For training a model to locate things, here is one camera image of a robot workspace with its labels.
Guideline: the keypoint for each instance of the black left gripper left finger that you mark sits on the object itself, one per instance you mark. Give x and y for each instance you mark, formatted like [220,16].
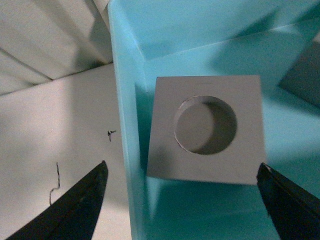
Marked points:
[74,215]

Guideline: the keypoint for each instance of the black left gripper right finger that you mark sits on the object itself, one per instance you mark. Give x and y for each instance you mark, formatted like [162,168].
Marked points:
[295,213]

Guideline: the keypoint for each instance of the gray block with square hole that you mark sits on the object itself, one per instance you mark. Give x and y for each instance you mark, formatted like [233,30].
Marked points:
[303,77]

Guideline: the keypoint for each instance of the light blue plastic box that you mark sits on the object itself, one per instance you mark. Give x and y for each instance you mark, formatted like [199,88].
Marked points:
[159,38]

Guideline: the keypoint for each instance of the gray block with round hole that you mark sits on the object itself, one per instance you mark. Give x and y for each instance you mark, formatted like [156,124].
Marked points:
[207,129]

